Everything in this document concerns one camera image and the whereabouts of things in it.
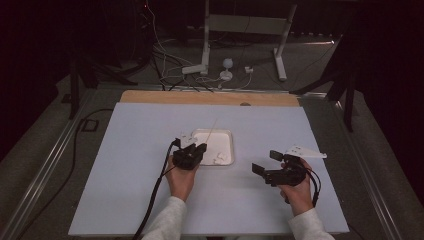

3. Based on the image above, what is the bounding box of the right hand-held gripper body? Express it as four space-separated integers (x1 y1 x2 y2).
264 144 328 187

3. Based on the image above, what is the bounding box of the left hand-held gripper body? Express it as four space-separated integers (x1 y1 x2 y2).
171 132 201 171

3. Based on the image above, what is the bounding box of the cluster of white marshmallows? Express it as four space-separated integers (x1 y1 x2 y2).
203 150 230 165

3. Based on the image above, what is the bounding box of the white square tray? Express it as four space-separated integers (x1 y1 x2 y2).
191 128 235 167

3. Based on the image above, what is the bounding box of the wooden skewer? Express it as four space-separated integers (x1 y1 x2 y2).
204 117 219 146

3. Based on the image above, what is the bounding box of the person's left hand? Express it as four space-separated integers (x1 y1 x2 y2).
164 155 199 203

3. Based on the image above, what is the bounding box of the person's right hand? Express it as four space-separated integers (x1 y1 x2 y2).
278 158 316 216

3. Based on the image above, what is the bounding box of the white table sheet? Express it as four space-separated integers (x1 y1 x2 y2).
68 101 350 238

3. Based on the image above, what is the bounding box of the wooden table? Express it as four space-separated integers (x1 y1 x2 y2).
119 89 301 108

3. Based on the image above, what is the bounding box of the white power strip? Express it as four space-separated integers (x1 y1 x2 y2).
181 63 208 75

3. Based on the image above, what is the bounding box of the black tripod stand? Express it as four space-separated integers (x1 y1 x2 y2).
289 33 356 133
68 49 139 120

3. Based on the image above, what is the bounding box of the white round device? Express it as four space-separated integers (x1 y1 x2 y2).
219 58 234 82

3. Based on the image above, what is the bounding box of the black square floor plate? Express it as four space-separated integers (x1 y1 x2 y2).
81 118 100 132

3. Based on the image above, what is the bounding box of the white metal stand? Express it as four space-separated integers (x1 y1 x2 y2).
200 0 298 82

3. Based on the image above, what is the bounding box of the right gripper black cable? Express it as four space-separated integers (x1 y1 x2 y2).
283 166 323 208

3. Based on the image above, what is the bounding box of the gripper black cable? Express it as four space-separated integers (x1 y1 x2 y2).
132 139 181 240
283 166 323 208

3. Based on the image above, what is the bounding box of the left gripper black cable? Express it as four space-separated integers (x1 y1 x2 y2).
132 139 181 240

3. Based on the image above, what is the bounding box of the metal floor rail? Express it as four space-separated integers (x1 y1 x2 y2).
0 88 98 240
333 99 424 240

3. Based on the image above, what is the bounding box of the black floor cable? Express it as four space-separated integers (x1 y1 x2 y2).
14 108 114 240

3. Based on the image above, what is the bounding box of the thin white cable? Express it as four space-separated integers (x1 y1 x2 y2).
144 0 188 68

